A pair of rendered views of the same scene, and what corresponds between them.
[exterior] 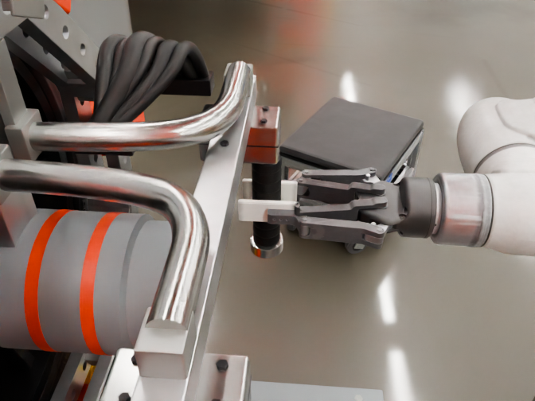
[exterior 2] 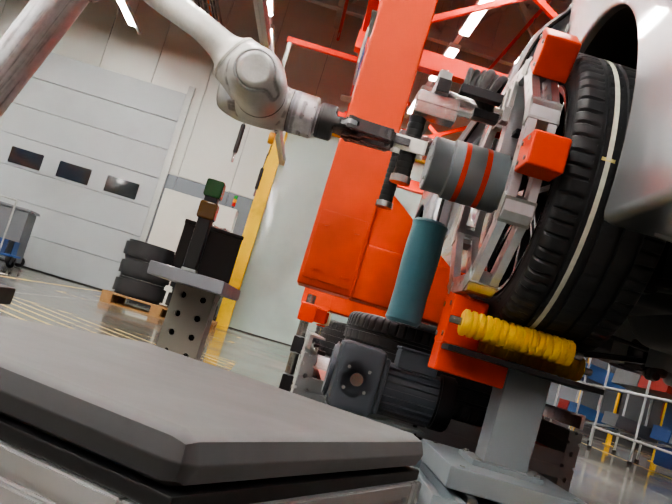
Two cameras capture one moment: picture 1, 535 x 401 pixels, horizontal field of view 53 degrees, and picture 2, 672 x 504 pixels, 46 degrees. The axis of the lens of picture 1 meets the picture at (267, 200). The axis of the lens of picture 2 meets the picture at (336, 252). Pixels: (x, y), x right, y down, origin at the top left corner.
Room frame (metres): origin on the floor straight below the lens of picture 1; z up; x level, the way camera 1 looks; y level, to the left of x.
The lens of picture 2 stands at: (2.16, -0.23, 0.40)
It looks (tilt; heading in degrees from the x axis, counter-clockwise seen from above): 6 degrees up; 175
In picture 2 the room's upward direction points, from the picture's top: 17 degrees clockwise
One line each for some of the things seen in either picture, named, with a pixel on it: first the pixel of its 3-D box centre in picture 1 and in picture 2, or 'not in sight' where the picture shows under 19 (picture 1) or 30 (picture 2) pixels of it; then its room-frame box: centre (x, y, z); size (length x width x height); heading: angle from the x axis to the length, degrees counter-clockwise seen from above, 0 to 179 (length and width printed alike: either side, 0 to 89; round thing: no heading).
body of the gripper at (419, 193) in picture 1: (393, 206); (337, 125); (0.52, -0.16, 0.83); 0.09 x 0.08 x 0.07; 85
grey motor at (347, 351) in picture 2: not in sight; (397, 414); (0.07, 0.24, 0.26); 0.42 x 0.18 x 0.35; 85
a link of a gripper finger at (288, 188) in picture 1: (269, 190); (409, 144); (0.55, 0.00, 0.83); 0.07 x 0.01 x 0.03; 85
